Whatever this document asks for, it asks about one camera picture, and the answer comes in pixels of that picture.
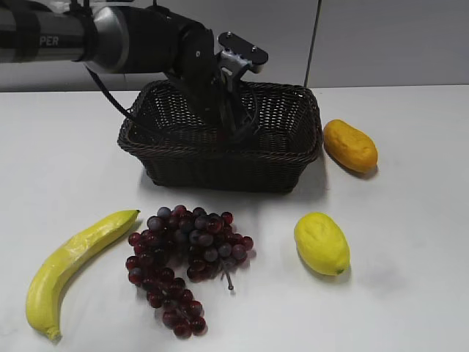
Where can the orange yellow mango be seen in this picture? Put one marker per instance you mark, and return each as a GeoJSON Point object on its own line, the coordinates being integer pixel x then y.
{"type": "Point", "coordinates": [350, 147]}

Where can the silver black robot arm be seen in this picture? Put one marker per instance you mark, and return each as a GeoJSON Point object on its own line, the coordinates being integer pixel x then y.
{"type": "Point", "coordinates": [123, 39]}

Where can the yellow banana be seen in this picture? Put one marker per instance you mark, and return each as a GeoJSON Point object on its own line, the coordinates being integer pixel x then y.
{"type": "Point", "coordinates": [44, 296]}

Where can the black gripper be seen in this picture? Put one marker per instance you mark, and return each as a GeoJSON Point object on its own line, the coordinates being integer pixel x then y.
{"type": "Point", "coordinates": [212, 85]}

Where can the purple red grape bunch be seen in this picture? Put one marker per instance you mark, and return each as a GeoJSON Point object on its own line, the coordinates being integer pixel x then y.
{"type": "Point", "coordinates": [180, 246]}

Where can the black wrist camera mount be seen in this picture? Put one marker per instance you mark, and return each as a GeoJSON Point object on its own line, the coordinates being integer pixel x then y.
{"type": "Point", "coordinates": [242, 51]}

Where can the black woven wicker basket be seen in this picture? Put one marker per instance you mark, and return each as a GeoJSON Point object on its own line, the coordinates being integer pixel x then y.
{"type": "Point", "coordinates": [177, 149]}

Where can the yellow lemon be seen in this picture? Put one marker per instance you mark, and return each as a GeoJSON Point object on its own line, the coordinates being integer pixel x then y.
{"type": "Point", "coordinates": [321, 244]}

